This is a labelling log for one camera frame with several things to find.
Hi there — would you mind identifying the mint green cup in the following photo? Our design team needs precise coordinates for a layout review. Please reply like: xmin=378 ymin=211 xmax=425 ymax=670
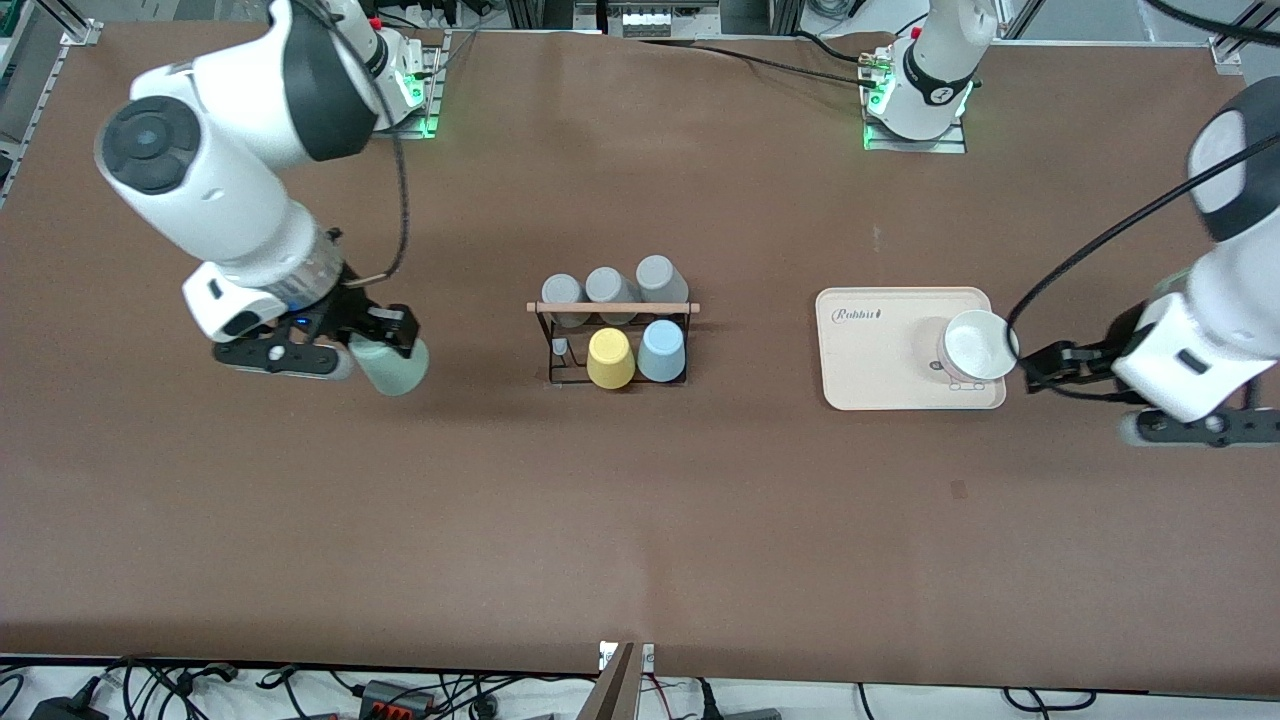
xmin=350 ymin=335 xmax=431 ymax=398

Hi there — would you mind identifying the light blue cup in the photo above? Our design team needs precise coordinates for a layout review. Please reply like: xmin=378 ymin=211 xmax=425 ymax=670
xmin=637 ymin=319 xmax=688 ymax=384

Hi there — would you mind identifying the pink cup white inside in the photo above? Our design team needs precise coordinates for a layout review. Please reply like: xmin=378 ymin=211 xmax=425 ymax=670
xmin=936 ymin=309 xmax=1021 ymax=389

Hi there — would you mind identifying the grey cup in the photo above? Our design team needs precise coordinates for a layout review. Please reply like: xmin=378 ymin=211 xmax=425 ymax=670
xmin=541 ymin=273 xmax=586 ymax=329
xmin=585 ymin=266 xmax=633 ymax=326
xmin=635 ymin=255 xmax=691 ymax=319

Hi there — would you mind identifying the beige plastic tray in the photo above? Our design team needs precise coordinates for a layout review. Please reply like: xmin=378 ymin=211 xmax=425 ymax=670
xmin=816 ymin=287 xmax=1007 ymax=412

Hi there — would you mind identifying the yellow cup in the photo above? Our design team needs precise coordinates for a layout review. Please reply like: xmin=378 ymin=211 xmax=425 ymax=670
xmin=586 ymin=327 xmax=637 ymax=391

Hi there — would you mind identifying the red black connector block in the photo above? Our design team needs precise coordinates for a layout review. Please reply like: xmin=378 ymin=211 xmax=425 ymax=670
xmin=358 ymin=678 xmax=438 ymax=720

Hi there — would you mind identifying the grey power strip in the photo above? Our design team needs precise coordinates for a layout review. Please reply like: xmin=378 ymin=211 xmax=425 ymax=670
xmin=620 ymin=8 xmax=701 ymax=39

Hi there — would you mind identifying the black power adapter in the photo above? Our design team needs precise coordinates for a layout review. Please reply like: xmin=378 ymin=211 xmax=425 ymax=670
xmin=30 ymin=693 xmax=109 ymax=720

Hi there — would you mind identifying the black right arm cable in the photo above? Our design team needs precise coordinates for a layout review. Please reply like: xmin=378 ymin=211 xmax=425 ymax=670
xmin=300 ymin=0 xmax=411 ymax=288

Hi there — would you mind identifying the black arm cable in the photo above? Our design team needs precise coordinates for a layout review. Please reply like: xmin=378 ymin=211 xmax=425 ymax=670
xmin=300 ymin=0 xmax=411 ymax=288
xmin=1005 ymin=0 xmax=1280 ymax=401

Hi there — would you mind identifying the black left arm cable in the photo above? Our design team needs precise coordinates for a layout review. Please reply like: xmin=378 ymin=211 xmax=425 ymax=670
xmin=1005 ymin=0 xmax=1280 ymax=401

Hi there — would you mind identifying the black wire cup rack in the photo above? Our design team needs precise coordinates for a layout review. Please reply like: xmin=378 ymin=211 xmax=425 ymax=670
xmin=527 ymin=297 xmax=701 ymax=389

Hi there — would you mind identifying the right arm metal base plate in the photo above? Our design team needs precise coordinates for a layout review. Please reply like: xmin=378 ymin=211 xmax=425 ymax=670
xmin=375 ymin=30 xmax=448 ymax=139

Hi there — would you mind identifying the brown camera post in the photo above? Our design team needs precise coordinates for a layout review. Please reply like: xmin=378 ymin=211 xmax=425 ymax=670
xmin=578 ymin=642 xmax=641 ymax=720

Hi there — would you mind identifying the black cable on table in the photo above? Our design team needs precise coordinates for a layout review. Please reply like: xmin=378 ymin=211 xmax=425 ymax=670
xmin=640 ymin=38 xmax=881 ymax=91

